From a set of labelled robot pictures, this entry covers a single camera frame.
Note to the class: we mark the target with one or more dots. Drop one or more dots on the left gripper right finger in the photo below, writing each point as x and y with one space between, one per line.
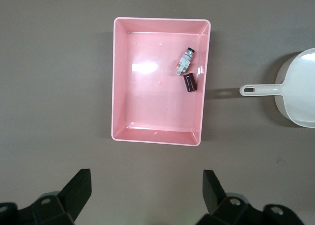
216 202

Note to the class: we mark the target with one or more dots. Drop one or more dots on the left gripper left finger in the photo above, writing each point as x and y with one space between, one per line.
71 198

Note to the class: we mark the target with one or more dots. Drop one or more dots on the dark brown cylindrical capacitor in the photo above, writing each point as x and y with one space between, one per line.
190 82

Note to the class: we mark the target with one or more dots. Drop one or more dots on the beige plastic dustpan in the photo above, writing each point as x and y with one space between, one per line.
300 92

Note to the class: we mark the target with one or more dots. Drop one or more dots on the white green push-button switch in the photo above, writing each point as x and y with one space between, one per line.
184 62

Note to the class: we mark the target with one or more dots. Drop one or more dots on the pink plastic bin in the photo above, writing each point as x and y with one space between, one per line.
152 99

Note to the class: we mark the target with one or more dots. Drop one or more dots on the brown table cover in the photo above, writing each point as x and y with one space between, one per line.
49 87

